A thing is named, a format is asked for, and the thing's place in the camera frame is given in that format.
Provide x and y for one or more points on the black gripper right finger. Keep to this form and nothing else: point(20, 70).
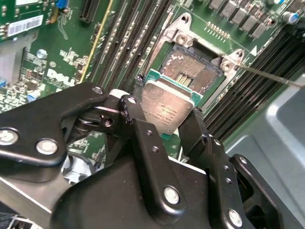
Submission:
point(224, 179)

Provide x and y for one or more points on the silver CPU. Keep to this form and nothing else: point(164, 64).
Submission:
point(166, 105)

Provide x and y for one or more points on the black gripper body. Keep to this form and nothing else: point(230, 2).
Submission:
point(107, 202)

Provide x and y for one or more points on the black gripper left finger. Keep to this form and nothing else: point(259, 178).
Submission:
point(35, 119)

